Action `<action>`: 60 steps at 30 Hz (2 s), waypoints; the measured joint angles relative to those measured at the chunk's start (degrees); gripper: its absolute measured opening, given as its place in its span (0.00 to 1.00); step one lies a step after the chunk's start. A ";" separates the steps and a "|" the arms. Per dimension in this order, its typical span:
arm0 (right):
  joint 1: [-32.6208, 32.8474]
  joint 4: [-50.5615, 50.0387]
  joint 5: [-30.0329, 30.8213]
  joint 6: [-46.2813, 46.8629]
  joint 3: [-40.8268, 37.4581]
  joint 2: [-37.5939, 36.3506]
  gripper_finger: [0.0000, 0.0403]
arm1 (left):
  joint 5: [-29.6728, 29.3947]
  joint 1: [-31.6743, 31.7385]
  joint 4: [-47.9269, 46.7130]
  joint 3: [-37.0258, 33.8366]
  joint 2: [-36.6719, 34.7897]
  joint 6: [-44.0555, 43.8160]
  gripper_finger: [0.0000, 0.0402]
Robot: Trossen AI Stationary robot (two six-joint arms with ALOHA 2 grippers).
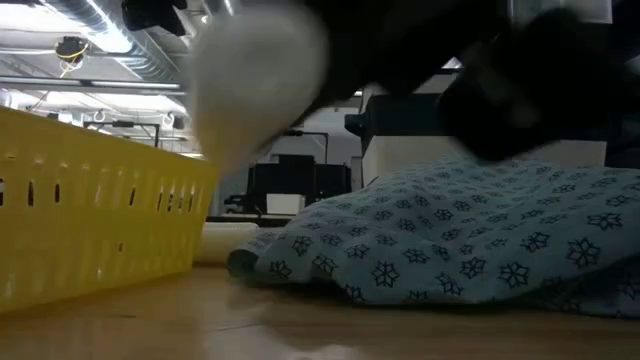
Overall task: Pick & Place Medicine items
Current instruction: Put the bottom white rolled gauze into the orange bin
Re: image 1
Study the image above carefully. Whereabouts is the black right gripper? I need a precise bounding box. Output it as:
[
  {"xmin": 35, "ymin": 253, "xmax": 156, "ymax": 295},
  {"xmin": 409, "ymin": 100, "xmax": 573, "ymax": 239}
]
[{"xmin": 298, "ymin": 0, "xmax": 640, "ymax": 163}]

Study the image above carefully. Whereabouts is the black ceiling device yellow cable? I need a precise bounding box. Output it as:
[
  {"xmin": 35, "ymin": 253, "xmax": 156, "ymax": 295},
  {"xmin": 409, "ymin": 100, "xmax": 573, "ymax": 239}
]
[{"xmin": 53, "ymin": 35, "xmax": 90, "ymax": 65}]

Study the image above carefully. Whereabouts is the black equipment stand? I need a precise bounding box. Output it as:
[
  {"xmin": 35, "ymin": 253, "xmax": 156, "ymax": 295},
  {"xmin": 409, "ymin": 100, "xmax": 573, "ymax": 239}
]
[{"xmin": 223, "ymin": 129, "xmax": 353, "ymax": 217}]

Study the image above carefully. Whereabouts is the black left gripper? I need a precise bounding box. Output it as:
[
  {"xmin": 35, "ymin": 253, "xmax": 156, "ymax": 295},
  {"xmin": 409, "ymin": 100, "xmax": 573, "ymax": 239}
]
[{"xmin": 121, "ymin": 0, "xmax": 189, "ymax": 37}]

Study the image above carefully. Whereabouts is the small white box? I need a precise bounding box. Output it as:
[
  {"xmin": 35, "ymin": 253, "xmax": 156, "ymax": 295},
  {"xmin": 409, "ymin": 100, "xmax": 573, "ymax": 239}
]
[{"xmin": 265, "ymin": 193, "xmax": 307, "ymax": 216}]

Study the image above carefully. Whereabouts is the yellow slotted plastic basket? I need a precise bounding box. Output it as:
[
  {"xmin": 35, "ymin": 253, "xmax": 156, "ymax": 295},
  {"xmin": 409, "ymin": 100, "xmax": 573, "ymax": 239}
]
[{"xmin": 0, "ymin": 105, "xmax": 221, "ymax": 315}]

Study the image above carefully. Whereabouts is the long ceiling light bar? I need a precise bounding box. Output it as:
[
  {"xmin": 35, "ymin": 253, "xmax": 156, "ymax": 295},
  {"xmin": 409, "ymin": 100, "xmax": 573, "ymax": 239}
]
[{"xmin": 0, "ymin": 75, "xmax": 187, "ymax": 96}]

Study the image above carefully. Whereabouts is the light blue star-patterned cloth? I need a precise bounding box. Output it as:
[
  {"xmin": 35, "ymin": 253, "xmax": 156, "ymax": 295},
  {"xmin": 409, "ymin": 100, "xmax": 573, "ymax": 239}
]
[{"xmin": 227, "ymin": 155, "xmax": 640, "ymax": 321}]

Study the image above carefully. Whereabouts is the white cylindrical plastic bottle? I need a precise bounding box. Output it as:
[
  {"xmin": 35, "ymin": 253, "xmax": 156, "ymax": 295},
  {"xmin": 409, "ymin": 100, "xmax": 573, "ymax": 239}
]
[{"xmin": 188, "ymin": 4, "xmax": 332, "ymax": 175}]

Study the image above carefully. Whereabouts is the white roll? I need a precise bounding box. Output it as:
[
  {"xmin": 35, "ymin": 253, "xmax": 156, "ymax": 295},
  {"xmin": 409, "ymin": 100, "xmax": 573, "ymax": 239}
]
[{"xmin": 193, "ymin": 221, "xmax": 261, "ymax": 266}]

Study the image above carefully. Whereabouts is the white and black cooler box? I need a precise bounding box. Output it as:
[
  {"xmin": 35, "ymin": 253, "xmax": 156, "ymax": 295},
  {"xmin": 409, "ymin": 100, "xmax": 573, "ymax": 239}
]
[{"xmin": 344, "ymin": 69, "xmax": 609, "ymax": 187}]

